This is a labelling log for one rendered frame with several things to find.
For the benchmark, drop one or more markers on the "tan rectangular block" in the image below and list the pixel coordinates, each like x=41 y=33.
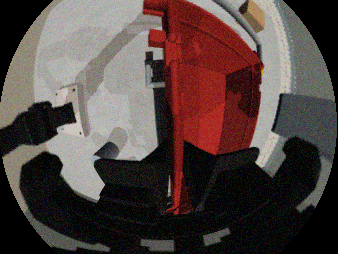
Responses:
x=251 y=12

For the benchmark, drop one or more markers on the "light grey cylinder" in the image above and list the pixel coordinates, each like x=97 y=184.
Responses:
x=108 y=151

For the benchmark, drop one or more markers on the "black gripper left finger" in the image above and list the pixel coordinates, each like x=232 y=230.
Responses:
x=151 y=172

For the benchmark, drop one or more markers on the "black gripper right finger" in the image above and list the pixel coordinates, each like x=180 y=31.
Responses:
x=201 y=169

